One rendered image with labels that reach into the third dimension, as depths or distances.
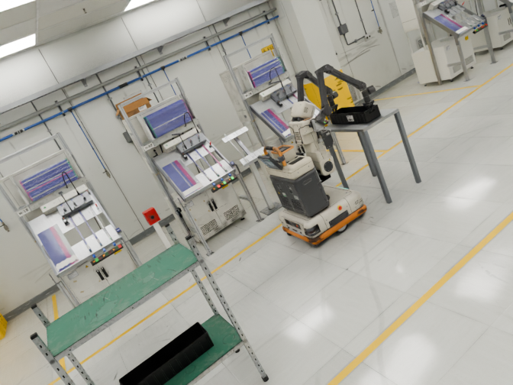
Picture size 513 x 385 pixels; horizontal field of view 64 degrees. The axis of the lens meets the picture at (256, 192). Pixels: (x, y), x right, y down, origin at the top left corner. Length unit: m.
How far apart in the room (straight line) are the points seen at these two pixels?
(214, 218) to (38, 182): 1.95
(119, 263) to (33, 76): 2.84
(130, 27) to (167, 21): 0.57
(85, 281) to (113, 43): 3.39
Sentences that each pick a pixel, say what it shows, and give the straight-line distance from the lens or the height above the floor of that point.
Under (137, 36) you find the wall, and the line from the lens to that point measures 6.61.
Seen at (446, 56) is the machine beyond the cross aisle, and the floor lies 0.43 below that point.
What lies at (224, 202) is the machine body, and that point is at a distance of 5.09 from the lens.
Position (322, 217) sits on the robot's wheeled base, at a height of 0.26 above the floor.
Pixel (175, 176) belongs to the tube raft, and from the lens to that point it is 4.75.
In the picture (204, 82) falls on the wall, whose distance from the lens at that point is 6.79.
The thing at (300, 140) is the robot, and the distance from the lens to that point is 3.93.
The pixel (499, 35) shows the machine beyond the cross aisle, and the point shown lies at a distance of 8.90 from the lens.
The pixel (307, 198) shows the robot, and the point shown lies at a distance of 3.73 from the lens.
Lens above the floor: 1.86
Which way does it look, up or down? 18 degrees down
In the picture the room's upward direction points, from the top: 25 degrees counter-clockwise
